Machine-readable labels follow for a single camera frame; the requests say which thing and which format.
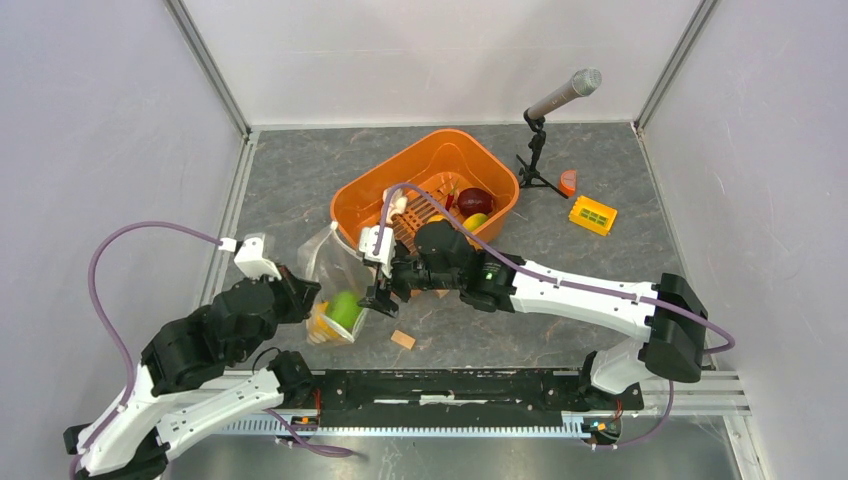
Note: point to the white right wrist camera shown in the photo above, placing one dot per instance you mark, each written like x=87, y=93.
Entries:
x=377, y=245

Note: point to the orange plastic basket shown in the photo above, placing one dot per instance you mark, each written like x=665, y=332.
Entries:
x=443, y=161

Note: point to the yellow window toy brick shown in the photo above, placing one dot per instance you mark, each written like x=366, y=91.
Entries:
x=592, y=215

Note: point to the white toy garlic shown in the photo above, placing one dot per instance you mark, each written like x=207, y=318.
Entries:
x=395, y=202

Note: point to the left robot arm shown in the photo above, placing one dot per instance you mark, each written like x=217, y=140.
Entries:
x=148, y=425

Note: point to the polka dot zip top bag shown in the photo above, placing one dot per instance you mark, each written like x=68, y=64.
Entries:
x=327, y=259

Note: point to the silver microphone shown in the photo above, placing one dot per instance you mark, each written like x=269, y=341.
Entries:
x=583, y=83

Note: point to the dark red toy onion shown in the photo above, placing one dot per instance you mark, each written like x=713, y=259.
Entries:
x=474, y=200

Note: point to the yellow green toy fruit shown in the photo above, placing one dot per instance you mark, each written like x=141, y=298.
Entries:
x=475, y=221

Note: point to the tan wooden block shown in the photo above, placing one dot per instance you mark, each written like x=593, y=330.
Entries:
x=403, y=339

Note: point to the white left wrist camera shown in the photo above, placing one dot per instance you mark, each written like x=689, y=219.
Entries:
x=251, y=255

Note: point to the orange semicircle toy slice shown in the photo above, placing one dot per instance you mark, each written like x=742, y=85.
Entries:
x=568, y=183

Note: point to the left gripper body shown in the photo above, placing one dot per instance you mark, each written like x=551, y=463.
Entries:
x=292, y=305

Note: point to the yellow toy bell pepper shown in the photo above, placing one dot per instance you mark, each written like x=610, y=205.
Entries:
x=318, y=329

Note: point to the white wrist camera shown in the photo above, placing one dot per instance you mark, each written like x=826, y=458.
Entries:
x=251, y=255
x=377, y=245

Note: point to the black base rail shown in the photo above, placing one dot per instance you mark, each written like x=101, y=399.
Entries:
x=444, y=398

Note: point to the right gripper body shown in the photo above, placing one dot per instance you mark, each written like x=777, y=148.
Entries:
x=403, y=275

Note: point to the black microphone tripod stand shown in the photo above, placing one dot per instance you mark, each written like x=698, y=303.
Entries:
x=529, y=176

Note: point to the green toy lettuce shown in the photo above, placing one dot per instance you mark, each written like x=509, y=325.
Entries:
x=343, y=309

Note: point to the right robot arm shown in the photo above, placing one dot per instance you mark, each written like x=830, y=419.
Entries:
x=664, y=322

